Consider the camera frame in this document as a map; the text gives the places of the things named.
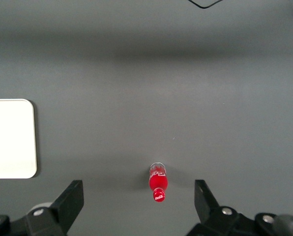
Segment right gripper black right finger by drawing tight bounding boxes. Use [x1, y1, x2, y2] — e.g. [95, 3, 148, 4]
[187, 179, 248, 236]

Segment thin black looped cable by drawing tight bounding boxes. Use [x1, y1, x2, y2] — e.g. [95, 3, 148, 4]
[187, 0, 224, 9]

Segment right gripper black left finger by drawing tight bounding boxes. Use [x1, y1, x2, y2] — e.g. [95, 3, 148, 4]
[26, 180, 85, 236]

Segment white rectangular plastic tray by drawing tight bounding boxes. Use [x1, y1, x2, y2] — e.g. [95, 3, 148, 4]
[0, 98, 37, 179]

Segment red cola bottle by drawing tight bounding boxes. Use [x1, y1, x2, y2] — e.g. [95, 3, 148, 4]
[148, 162, 169, 203]

